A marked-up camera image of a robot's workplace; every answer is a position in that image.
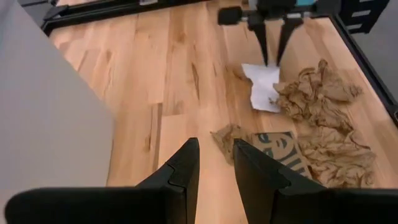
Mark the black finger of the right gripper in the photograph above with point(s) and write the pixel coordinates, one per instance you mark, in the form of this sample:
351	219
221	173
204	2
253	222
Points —
287	31
260	34

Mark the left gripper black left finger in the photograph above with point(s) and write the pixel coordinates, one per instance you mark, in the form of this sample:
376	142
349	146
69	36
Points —
109	205

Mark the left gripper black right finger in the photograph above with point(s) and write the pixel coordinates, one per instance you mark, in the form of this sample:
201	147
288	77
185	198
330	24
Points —
295	205

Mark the blue trash bag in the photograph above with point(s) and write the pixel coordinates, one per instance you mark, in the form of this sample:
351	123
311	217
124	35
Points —
306	2

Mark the white paper scrap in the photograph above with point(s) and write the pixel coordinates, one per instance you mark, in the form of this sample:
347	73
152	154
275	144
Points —
262	90

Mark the large brown paper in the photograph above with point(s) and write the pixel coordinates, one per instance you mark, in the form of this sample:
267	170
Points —
323	124

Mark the small brown paper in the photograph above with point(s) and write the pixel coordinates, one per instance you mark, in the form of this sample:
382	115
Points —
227	140

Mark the black aluminium rig frame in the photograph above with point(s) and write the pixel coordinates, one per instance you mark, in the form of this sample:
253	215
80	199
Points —
93	12

